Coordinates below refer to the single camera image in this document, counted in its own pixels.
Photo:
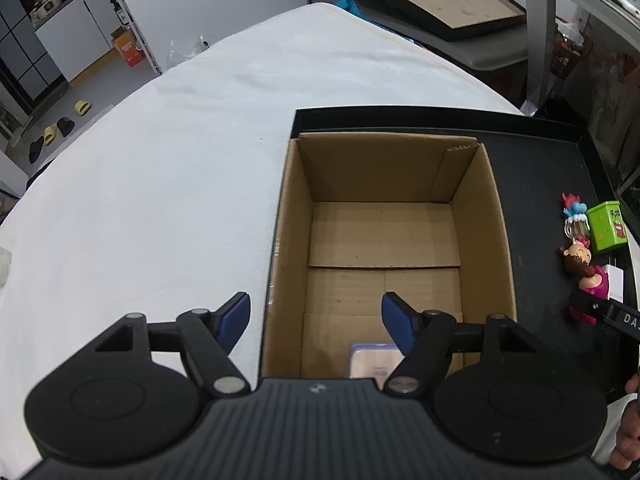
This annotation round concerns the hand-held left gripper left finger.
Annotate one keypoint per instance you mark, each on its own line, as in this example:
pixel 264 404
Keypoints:
pixel 235 317

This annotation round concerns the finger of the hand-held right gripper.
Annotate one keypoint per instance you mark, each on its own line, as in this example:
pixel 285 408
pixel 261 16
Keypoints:
pixel 590 305

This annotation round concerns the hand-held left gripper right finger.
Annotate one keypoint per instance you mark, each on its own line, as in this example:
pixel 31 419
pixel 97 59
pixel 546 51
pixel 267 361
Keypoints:
pixel 397 317

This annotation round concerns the pink doll figurine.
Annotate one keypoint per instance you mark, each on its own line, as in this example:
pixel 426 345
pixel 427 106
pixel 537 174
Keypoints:
pixel 595 282

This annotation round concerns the white charger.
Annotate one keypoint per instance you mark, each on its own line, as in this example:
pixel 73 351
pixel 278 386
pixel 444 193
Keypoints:
pixel 615 280

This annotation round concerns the brown-haired doll figurine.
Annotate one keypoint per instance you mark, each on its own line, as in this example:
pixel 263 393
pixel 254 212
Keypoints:
pixel 575 257

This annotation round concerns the clear plastic box blue rim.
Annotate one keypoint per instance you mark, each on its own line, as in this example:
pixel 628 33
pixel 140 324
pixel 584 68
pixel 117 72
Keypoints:
pixel 372 362

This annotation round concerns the green tin box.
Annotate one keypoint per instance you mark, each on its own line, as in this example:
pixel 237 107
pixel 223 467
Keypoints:
pixel 605 227

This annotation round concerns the brown cardboard box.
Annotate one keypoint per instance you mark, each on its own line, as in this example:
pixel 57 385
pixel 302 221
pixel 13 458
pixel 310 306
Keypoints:
pixel 380 240

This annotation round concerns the black tray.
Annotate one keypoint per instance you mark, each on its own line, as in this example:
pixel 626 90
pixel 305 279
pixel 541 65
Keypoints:
pixel 535 200

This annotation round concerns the person's right hand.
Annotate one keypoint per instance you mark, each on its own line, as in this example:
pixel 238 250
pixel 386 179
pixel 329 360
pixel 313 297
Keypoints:
pixel 629 435

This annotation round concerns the red basket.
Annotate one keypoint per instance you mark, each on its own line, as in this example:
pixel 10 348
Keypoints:
pixel 567 50

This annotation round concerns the black slipper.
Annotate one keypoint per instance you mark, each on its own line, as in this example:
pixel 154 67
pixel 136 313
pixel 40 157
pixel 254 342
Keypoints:
pixel 65 126
pixel 36 149

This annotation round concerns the clear plastic bag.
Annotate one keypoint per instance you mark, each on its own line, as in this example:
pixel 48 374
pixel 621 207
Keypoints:
pixel 187 52

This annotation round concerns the grey table leg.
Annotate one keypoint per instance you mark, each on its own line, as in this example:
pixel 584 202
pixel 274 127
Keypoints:
pixel 539 35

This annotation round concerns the orange box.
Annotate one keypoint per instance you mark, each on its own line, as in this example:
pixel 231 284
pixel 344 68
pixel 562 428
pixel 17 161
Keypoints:
pixel 127 47

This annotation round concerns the blue cloth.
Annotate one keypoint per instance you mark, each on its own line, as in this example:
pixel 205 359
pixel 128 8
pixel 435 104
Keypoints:
pixel 350 6

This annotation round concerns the white cabinet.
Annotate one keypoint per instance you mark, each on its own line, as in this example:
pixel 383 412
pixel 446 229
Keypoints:
pixel 80 30

